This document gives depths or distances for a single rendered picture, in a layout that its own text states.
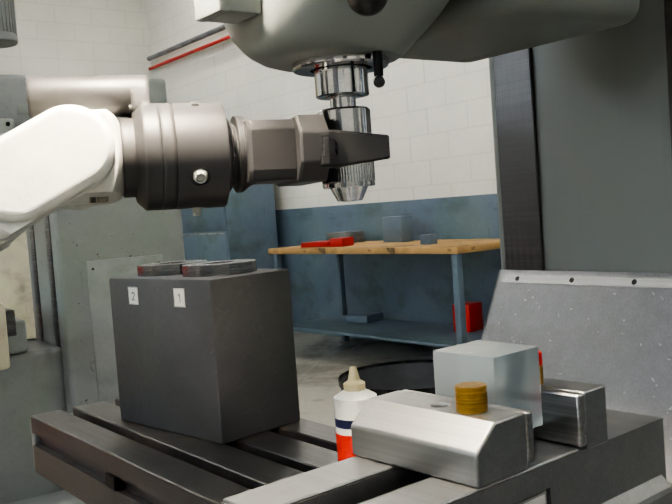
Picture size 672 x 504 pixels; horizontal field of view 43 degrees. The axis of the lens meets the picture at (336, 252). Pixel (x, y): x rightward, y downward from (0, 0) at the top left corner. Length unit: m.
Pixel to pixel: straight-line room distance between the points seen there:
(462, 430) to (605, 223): 0.50
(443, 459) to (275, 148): 0.28
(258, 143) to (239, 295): 0.32
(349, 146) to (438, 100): 5.95
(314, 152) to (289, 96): 7.55
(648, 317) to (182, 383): 0.53
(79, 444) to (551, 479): 0.64
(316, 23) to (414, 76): 6.20
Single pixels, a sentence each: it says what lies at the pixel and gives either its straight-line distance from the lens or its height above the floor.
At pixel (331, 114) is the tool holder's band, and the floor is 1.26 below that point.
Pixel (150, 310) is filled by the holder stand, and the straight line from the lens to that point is 1.06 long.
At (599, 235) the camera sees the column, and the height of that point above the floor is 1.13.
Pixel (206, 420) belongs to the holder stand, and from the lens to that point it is 1.00.
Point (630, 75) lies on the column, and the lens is 1.01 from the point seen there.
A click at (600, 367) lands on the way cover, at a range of 0.99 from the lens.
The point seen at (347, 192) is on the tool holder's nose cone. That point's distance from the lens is 0.74.
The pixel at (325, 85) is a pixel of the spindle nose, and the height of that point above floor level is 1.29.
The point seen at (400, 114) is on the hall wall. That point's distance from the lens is 6.98.
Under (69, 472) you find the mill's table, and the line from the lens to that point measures 1.15.
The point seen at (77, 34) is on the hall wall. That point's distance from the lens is 10.54.
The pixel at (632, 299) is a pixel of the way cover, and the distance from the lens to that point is 0.99.
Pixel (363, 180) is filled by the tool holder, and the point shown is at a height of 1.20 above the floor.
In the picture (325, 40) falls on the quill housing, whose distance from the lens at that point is 0.69.
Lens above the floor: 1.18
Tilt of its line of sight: 3 degrees down
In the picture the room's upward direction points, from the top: 4 degrees counter-clockwise
